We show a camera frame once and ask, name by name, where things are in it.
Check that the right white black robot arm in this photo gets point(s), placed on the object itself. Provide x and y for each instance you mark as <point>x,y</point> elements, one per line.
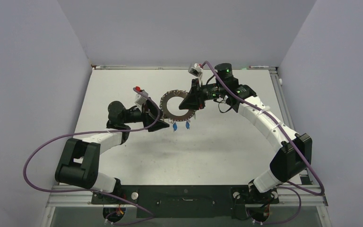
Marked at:
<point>293,151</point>

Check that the aluminium rail back edge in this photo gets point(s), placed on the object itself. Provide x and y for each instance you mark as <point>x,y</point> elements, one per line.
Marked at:
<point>124,67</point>

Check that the aluminium frame rail front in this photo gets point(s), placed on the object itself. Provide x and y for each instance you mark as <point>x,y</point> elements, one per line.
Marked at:
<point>81,199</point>

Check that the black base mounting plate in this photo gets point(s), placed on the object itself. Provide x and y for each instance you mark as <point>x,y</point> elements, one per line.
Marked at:
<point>190,201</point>

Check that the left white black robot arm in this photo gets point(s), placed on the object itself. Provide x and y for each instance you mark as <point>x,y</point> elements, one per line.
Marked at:
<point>79,162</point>

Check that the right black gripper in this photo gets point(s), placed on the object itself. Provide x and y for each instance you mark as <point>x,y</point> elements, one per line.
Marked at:
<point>195,100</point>

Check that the large metal ring disc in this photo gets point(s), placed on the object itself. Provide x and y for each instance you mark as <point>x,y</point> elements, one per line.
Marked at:
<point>164,106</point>

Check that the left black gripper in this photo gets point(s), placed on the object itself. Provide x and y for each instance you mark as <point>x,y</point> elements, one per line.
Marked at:
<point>151,115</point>

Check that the aluminium frame rail right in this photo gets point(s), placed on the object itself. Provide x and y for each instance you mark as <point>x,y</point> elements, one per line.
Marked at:
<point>286,117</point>

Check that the aluminium frame rail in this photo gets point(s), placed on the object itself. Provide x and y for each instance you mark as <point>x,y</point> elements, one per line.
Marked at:
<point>81,199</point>
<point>286,117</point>

